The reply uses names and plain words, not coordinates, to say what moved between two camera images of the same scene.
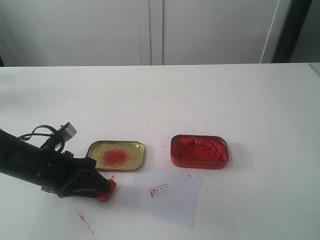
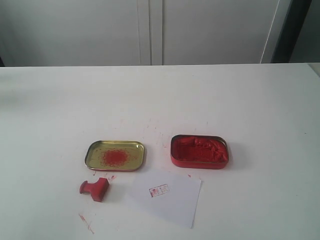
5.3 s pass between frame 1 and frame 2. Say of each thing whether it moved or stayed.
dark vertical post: stayed
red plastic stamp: moved
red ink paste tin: stayed
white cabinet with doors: stayed
